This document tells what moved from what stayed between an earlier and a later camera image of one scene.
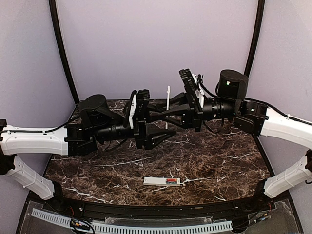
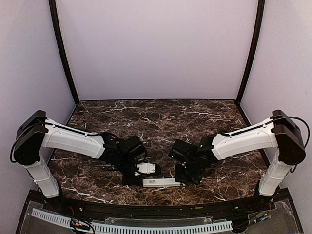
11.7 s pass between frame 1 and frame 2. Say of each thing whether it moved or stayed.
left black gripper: moved
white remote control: stayed
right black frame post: stayed
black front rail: stayed
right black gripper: moved
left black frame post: stayed
